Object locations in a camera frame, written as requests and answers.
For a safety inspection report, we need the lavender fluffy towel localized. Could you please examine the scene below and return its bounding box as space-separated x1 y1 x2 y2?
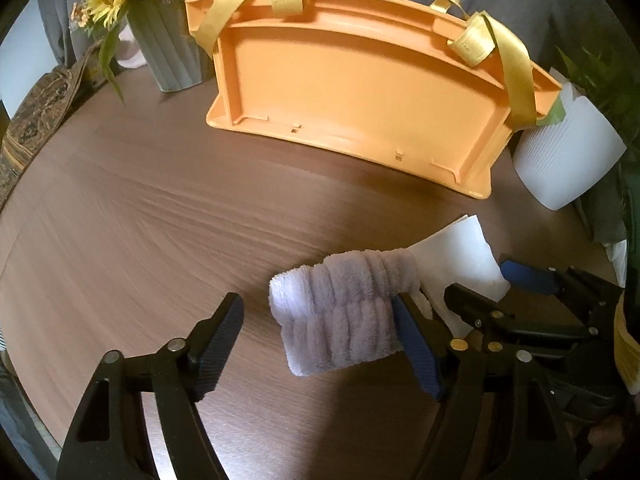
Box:
269 249 426 377

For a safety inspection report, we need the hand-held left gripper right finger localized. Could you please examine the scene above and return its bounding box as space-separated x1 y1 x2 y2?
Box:
392 292 581 480

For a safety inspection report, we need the orange plastic basket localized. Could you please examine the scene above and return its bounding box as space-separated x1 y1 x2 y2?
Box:
184 0 563 198

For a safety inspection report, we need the brown patterned cloth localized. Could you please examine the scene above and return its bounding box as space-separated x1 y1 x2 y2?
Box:
0 35 108 211

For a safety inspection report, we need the ribbed grey vase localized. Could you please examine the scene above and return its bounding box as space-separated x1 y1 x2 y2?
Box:
125 0 216 93

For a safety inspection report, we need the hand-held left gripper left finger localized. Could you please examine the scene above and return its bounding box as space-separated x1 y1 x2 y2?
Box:
55 292 245 480

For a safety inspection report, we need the white paper sheet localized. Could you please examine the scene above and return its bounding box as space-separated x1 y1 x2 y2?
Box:
407 214 511 336

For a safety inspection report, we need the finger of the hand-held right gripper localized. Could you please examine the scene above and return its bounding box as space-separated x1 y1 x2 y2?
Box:
444 283 596 348
499 259 626 321

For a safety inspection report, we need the grey curtain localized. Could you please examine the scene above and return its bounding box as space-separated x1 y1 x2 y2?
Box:
35 0 106 63
340 0 640 91

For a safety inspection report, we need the white ribbed plant pot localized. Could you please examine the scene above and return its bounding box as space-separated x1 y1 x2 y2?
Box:
512 67 628 211

